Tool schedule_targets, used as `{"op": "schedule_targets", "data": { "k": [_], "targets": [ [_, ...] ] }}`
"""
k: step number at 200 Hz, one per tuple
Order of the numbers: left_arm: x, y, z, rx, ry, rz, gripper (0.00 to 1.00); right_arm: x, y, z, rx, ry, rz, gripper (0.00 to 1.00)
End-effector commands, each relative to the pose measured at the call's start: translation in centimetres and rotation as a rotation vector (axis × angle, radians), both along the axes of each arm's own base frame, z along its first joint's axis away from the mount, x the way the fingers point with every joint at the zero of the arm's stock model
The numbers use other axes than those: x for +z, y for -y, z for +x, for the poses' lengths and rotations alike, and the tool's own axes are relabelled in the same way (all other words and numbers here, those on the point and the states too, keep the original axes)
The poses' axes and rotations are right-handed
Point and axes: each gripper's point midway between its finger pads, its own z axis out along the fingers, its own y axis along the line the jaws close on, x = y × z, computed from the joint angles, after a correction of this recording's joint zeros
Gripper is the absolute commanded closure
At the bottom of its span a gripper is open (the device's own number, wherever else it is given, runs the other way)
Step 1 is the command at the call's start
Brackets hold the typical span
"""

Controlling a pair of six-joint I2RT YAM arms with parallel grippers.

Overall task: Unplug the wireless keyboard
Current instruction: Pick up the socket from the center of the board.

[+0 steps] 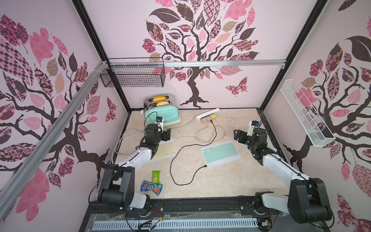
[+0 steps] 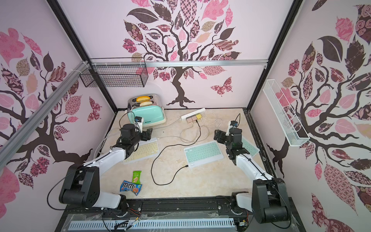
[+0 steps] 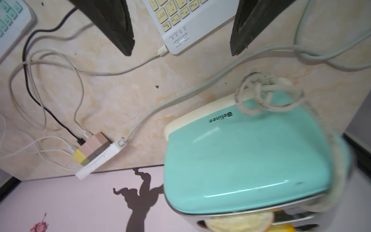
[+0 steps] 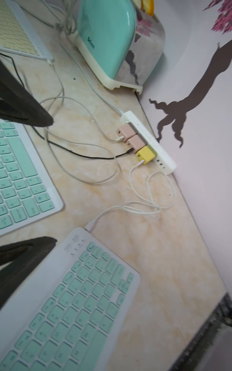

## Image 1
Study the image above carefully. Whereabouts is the black charging cable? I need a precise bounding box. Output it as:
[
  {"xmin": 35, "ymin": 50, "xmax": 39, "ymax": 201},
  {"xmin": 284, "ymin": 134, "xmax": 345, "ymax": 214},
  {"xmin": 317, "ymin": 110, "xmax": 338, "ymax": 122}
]
[{"xmin": 169, "ymin": 119, "xmax": 218, "ymax": 186}]

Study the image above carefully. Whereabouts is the blue m&m's candy bag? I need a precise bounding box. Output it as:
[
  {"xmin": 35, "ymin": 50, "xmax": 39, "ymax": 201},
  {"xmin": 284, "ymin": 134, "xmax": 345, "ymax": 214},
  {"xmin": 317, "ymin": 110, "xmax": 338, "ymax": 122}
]
[{"xmin": 141, "ymin": 180, "xmax": 163, "ymax": 196}]

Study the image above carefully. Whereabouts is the green wireless keyboard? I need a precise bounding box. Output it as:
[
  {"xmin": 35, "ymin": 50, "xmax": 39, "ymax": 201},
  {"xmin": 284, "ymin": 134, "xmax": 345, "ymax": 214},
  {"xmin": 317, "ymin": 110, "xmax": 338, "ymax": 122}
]
[{"xmin": 201, "ymin": 141, "xmax": 242, "ymax": 168}]

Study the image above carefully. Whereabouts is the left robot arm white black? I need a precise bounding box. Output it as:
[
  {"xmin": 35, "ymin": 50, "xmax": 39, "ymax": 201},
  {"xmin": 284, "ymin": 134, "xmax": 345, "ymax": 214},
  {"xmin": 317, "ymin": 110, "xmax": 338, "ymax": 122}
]
[{"xmin": 97, "ymin": 124, "xmax": 172, "ymax": 210}]

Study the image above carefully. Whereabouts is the green snack packet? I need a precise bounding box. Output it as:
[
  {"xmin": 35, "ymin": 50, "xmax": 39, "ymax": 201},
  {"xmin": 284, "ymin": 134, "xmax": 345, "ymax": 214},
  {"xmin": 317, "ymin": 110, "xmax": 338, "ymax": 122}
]
[{"xmin": 152, "ymin": 171, "xmax": 161, "ymax": 184}]

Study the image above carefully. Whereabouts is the pink charger adapter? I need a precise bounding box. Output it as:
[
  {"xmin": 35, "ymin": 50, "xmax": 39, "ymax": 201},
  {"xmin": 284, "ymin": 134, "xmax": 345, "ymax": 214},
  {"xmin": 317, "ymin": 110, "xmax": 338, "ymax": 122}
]
[{"xmin": 201, "ymin": 116, "xmax": 212, "ymax": 123}]

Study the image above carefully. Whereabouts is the white wire shelf basket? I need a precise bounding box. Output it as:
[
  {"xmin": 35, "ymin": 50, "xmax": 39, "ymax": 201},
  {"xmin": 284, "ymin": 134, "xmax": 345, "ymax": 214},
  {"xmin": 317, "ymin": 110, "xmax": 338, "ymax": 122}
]
[{"xmin": 280, "ymin": 79, "xmax": 336, "ymax": 147}]

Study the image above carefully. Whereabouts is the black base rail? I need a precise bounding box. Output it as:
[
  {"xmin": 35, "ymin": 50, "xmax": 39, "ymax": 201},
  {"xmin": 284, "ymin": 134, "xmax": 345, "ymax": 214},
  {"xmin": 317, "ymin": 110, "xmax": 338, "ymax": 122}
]
[{"xmin": 84, "ymin": 195, "xmax": 286, "ymax": 219}]

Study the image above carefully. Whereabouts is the mint green toaster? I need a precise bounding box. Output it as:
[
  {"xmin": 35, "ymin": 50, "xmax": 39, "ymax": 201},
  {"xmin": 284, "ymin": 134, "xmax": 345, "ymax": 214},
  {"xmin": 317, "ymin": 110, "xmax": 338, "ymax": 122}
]
[{"xmin": 142, "ymin": 94, "xmax": 181, "ymax": 127}]

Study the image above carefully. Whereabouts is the yellow bread slice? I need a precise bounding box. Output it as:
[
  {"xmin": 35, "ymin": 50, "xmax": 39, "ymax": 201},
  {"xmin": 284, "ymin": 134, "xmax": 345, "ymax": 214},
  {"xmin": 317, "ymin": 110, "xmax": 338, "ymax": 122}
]
[{"xmin": 152, "ymin": 96, "xmax": 167, "ymax": 103}]

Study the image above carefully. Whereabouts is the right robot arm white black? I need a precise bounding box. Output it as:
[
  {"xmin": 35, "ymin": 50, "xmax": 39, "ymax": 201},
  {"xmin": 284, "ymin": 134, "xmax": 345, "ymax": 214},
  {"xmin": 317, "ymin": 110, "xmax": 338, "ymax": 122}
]
[{"xmin": 233, "ymin": 127, "xmax": 333, "ymax": 224}]

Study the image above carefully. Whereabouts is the white vented cable duct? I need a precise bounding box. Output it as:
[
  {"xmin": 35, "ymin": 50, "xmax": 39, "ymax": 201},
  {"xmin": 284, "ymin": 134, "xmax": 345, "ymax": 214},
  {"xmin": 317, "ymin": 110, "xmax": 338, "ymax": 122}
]
[{"xmin": 91, "ymin": 218, "xmax": 259, "ymax": 232}]

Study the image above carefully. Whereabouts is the black wire basket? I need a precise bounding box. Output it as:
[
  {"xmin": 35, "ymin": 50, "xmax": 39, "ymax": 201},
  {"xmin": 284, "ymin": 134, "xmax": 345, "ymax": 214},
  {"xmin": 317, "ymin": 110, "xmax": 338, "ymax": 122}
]
[{"xmin": 100, "ymin": 57, "xmax": 166, "ymax": 88}]

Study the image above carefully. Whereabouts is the yellow wireless keyboard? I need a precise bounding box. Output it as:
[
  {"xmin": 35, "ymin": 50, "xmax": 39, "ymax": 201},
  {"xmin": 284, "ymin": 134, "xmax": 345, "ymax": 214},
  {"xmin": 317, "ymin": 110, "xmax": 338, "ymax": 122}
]
[{"xmin": 150, "ymin": 139, "xmax": 177, "ymax": 162}]

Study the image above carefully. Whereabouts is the white power strip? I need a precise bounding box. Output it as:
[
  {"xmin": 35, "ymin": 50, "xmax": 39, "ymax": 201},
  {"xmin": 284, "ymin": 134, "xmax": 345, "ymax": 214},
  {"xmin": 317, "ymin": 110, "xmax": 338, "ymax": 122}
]
[{"xmin": 195, "ymin": 108, "xmax": 220, "ymax": 120}]

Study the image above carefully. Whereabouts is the white charging cable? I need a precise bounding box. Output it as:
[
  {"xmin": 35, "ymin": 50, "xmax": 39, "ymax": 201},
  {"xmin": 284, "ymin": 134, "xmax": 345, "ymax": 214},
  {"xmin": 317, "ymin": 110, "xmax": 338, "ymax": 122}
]
[{"xmin": 173, "ymin": 111, "xmax": 241, "ymax": 144}]

